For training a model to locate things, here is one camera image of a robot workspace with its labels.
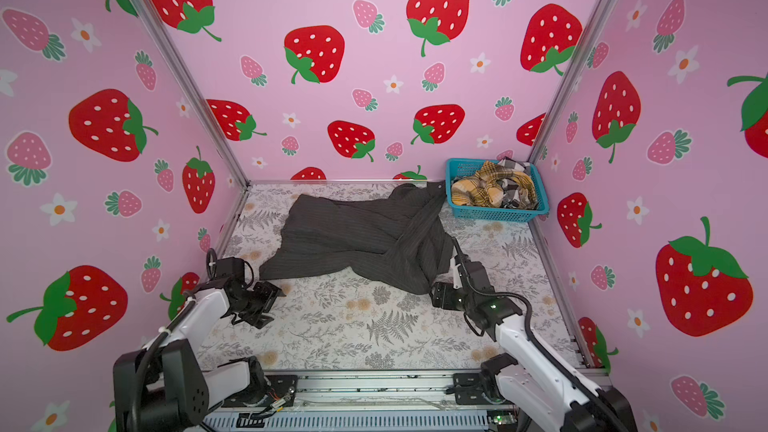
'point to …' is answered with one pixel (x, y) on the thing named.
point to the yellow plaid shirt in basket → (485, 188)
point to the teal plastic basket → (460, 167)
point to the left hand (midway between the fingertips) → (280, 300)
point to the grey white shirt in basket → (514, 195)
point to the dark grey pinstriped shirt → (401, 240)
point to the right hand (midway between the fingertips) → (439, 289)
